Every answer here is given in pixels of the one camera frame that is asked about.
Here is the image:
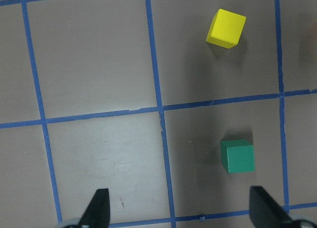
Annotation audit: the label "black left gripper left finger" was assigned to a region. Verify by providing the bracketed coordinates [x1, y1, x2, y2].
[77, 188, 110, 228]

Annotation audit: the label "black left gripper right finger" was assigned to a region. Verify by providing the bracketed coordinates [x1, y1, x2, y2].
[249, 186, 294, 228]

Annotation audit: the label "green wooden block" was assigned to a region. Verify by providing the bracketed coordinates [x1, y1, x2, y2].
[220, 139, 255, 173]

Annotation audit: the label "yellow wooden block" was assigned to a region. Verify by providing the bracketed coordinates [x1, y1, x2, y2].
[206, 9, 247, 49]

